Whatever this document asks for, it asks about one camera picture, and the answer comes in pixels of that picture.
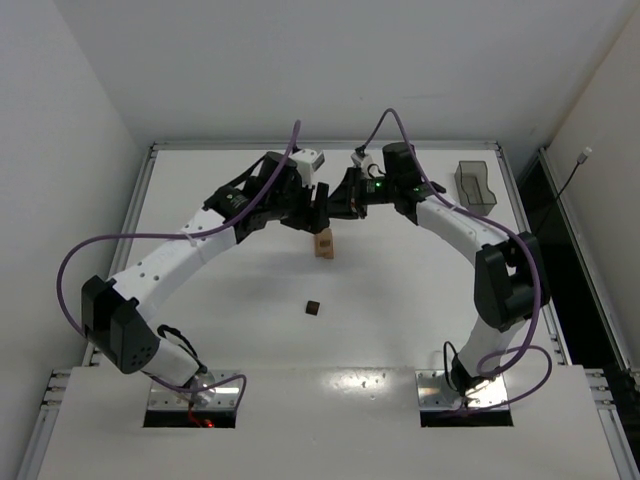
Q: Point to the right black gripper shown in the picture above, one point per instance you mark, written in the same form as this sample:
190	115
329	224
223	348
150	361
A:
356	192

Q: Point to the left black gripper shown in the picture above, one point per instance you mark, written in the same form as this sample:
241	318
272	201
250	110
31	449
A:
302	212

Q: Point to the long light wood block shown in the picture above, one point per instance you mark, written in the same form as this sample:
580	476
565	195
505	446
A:
327	233

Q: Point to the small dark wood cube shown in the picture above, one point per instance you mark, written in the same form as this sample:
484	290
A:
312	308

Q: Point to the clear grey plastic bin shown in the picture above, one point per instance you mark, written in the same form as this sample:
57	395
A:
471	178

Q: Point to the light wood rectangular block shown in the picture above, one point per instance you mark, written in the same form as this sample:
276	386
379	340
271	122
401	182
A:
318	251

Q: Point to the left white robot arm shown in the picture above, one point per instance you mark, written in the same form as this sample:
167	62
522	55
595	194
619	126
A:
116	313

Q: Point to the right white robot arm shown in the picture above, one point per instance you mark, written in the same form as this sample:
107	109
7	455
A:
510	282

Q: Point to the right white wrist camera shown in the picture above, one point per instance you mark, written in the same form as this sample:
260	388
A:
362	160

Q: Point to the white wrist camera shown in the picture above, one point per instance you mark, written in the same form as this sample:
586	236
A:
362	160
308	162

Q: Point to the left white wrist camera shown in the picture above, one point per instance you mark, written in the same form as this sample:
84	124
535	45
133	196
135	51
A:
308	162

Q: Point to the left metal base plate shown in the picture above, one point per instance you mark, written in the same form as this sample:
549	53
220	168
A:
216	391

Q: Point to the metal base plate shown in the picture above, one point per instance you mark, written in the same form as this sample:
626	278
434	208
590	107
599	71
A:
436	396
216	391

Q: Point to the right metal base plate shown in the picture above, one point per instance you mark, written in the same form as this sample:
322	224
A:
436	396

